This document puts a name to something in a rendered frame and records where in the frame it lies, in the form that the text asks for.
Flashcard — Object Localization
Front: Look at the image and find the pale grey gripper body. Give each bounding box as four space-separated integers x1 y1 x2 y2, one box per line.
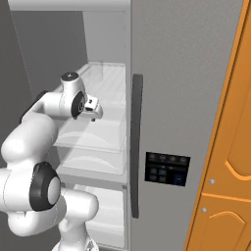
78 105 105 121

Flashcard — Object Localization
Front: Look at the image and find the white translucent fridge drawer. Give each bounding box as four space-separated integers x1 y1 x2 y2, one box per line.
62 183 127 250

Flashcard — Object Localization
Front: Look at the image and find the grey open fridge door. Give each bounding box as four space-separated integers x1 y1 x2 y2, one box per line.
0 0 35 138

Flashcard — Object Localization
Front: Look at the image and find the clear shallow fridge bin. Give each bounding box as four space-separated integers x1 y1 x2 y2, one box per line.
58 146 127 176

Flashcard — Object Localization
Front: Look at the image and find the grey closed fridge door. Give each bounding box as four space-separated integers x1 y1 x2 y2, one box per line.
128 0 245 251

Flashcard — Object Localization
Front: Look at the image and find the dark grey fridge door handle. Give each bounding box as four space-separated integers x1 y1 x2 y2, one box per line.
129 73 144 220

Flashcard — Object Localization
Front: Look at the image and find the tall orange cupboard door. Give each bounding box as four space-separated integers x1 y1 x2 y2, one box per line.
199 0 251 199

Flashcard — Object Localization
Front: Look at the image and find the grey fridge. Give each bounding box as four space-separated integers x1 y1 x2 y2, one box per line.
7 0 245 251

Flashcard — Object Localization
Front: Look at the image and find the short orange cupboard door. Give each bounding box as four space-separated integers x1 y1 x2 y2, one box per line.
183 192 251 251

